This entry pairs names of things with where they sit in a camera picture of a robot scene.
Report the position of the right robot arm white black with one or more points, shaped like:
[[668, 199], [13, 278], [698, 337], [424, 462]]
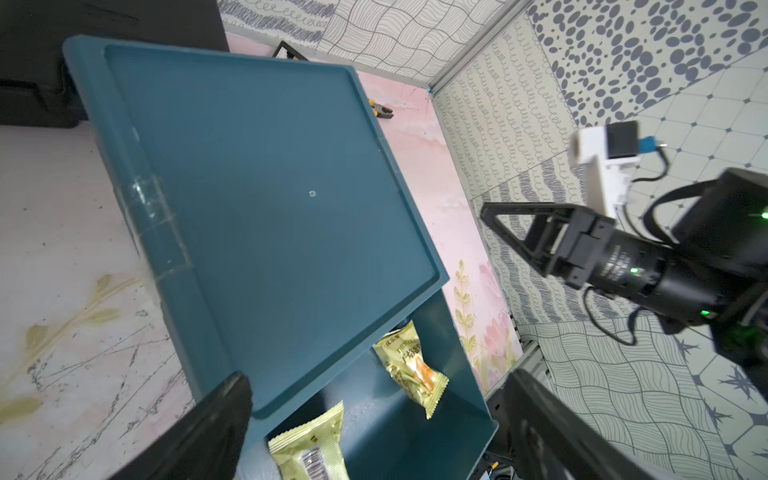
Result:
[[709, 269]]

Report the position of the green cookie packet one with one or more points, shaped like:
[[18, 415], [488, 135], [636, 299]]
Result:
[[312, 450]]

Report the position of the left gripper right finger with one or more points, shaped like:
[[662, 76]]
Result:
[[549, 441]]

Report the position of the yellow handled pliers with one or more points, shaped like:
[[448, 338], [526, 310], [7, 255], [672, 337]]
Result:
[[381, 111]]

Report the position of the black case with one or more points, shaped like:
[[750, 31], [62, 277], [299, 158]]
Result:
[[39, 41]]

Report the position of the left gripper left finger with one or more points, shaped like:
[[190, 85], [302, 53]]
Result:
[[206, 443]]

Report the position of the black bit tray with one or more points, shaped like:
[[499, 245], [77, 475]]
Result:
[[286, 51]]

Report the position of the green cookie packet two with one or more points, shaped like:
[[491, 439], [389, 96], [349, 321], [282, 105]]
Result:
[[401, 353]]

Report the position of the teal drawer cabinet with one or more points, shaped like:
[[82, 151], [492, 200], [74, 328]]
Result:
[[278, 226]]

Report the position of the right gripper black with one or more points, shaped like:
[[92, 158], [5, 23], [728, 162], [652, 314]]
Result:
[[580, 247]]

